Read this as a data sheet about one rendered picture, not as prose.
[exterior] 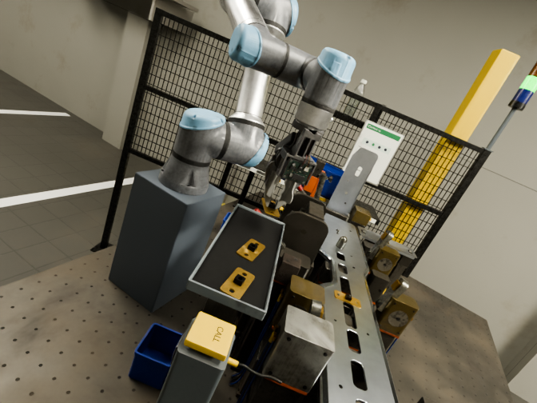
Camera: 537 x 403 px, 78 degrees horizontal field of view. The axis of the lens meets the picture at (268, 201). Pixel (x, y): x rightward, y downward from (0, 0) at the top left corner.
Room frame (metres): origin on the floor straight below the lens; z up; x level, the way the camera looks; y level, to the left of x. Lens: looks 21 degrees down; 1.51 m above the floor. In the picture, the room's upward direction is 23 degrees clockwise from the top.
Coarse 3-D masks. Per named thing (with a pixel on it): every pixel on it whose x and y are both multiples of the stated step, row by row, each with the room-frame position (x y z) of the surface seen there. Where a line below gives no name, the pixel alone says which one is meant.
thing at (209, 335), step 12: (204, 324) 0.37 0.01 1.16; (216, 324) 0.38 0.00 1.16; (228, 324) 0.39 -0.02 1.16; (192, 336) 0.34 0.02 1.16; (204, 336) 0.35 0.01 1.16; (216, 336) 0.36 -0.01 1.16; (228, 336) 0.37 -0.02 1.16; (192, 348) 0.34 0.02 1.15; (204, 348) 0.34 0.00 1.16; (216, 348) 0.34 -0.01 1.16; (228, 348) 0.35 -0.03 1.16
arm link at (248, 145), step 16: (256, 0) 1.05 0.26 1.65; (272, 0) 1.07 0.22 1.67; (288, 0) 1.11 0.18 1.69; (272, 16) 1.07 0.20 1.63; (288, 16) 1.11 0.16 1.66; (272, 32) 1.07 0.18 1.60; (288, 32) 1.13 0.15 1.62; (256, 80) 1.03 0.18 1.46; (240, 96) 1.02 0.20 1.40; (256, 96) 1.02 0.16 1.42; (240, 112) 1.00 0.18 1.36; (256, 112) 1.01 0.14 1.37; (240, 128) 0.97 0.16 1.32; (256, 128) 0.99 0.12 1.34; (240, 144) 0.95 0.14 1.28; (256, 144) 0.98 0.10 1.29; (224, 160) 0.95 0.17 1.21; (240, 160) 0.96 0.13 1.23; (256, 160) 0.98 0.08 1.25
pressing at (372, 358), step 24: (336, 240) 1.25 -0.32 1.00; (360, 240) 1.37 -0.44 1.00; (336, 264) 1.05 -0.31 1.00; (360, 264) 1.13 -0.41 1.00; (336, 288) 0.90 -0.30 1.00; (360, 288) 0.96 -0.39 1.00; (336, 312) 0.78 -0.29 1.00; (360, 312) 0.82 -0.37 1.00; (336, 336) 0.68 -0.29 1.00; (360, 336) 0.72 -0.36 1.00; (336, 360) 0.60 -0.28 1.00; (360, 360) 0.63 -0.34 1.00; (384, 360) 0.67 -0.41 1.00; (336, 384) 0.54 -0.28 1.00; (384, 384) 0.59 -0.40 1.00
